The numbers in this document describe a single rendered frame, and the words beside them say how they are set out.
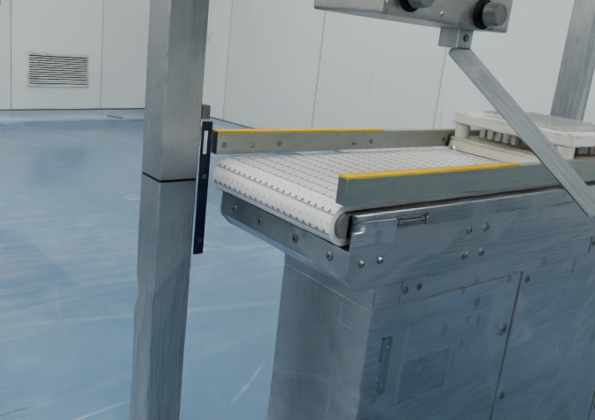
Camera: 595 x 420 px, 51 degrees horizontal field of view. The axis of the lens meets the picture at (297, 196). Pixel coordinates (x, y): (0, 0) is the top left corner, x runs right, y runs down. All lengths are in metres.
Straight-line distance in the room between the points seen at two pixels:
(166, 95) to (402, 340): 0.49
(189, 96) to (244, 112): 5.17
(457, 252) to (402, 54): 4.05
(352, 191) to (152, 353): 0.44
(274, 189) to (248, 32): 5.26
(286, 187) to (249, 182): 0.07
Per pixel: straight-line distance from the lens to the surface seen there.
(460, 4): 0.73
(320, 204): 0.73
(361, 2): 0.66
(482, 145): 1.21
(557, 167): 0.88
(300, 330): 0.99
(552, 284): 1.28
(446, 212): 0.84
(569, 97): 1.69
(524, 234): 1.03
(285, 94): 5.65
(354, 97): 5.14
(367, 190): 0.71
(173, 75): 0.87
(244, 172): 0.85
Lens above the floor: 1.00
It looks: 14 degrees down
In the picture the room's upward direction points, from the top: 7 degrees clockwise
